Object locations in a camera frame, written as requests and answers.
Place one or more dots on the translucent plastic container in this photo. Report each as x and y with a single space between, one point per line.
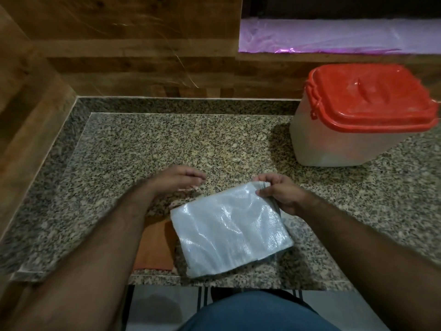
330 141

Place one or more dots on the person's right hand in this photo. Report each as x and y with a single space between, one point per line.
286 196

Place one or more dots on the white woven plastic bag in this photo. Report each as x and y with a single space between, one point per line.
229 230

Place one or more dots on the orange cloth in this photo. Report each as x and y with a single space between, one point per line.
155 246

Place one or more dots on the person's left forearm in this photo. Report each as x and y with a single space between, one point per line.
86 268

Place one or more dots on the person's left hand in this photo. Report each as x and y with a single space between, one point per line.
174 179

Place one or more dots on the person's blue trousers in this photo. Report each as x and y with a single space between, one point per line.
255 311

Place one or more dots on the person's left fingers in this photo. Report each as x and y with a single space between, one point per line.
193 177

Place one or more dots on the person's right thumb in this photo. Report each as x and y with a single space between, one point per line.
267 192

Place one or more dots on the purple plastic sheet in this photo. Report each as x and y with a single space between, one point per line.
337 36

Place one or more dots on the person's right forearm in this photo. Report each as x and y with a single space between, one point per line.
372 258

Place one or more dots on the red container lid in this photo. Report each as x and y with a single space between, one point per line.
368 96

